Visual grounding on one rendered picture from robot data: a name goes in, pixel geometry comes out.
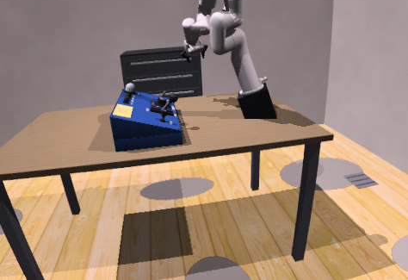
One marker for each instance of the blue control panel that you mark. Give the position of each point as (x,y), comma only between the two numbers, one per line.
(134,126)

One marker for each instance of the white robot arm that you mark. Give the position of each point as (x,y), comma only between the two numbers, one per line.
(223,41)

